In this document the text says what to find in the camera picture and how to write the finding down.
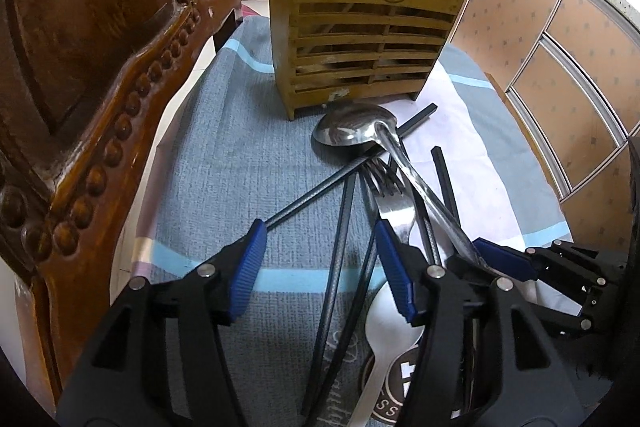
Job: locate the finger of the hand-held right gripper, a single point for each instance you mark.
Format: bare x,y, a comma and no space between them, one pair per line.
502,255
565,314

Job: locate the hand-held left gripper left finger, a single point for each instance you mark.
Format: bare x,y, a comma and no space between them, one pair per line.
247,267

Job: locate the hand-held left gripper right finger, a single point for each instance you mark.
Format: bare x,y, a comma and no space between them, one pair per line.
395,272

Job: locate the white plastic spoon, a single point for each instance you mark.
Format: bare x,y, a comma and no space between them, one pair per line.
385,332

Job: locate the metal fork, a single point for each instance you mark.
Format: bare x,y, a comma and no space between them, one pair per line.
395,207

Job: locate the large metal spoon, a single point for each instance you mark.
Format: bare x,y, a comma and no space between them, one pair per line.
350,127

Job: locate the wooden utensil holder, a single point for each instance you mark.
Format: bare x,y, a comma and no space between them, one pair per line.
350,37

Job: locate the blue striped tablecloth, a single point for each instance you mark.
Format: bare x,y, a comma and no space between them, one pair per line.
225,157

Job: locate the carved wooden chair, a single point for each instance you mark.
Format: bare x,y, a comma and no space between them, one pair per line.
100,57

